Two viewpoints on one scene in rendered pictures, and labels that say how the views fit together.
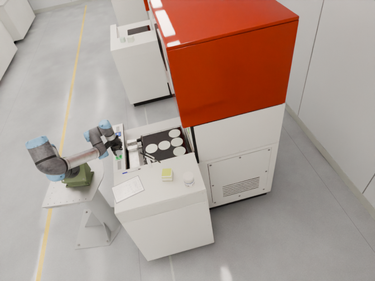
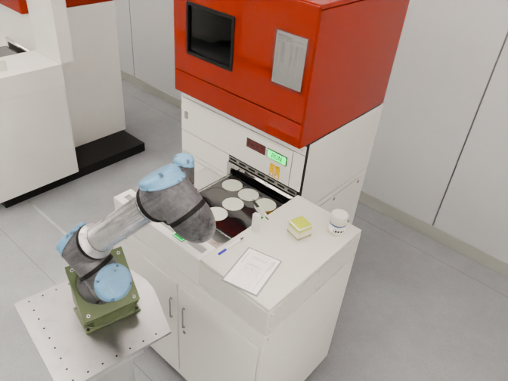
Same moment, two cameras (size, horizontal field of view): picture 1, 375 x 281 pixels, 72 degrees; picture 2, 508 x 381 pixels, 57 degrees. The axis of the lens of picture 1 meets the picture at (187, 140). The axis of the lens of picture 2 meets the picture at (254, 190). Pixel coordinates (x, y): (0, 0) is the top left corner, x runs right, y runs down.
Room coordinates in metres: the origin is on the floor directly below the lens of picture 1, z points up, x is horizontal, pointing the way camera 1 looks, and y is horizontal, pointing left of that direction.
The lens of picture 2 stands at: (0.26, 1.41, 2.22)
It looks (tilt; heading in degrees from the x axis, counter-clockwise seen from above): 35 degrees down; 313
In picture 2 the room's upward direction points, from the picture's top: 6 degrees clockwise
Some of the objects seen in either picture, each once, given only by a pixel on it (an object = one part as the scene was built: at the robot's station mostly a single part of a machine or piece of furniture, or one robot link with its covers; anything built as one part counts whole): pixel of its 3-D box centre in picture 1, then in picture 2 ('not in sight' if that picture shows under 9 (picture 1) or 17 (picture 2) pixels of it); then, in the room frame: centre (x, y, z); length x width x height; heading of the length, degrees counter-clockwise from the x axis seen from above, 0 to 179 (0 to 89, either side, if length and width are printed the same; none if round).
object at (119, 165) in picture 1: (121, 151); (162, 233); (1.54, 0.57, 0.89); 0.55 x 0.09 x 0.14; 4
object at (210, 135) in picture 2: (183, 113); (236, 150); (1.71, -0.01, 1.02); 0.82 x 0.03 x 0.40; 4
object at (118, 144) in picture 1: (114, 143); not in sight; (1.42, 0.54, 1.11); 0.09 x 0.08 x 0.12; 95
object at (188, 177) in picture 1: (188, 179); (338, 222); (1.03, 0.04, 1.01); 0.07 x 0.07 x 0.10
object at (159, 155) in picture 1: (164, 145); (233, 204); (1.50, 0.20, 0.90); 0.34 x 0.34 x 0.01; 4
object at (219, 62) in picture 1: (215, 50); (286, 38); (1.74, -0.32, 1.52); 0.81 x 0.75 x 0.59; 4
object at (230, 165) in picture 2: (188, 137); (259, 186); (1.53, -0.01, 0.89); 0.44 x 0.02 x 0.10; 4
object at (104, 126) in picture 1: (105, 127); (183, 169); (1.42, 0.55, 1.27); 0.09 x 0.08 x 0.11; 111
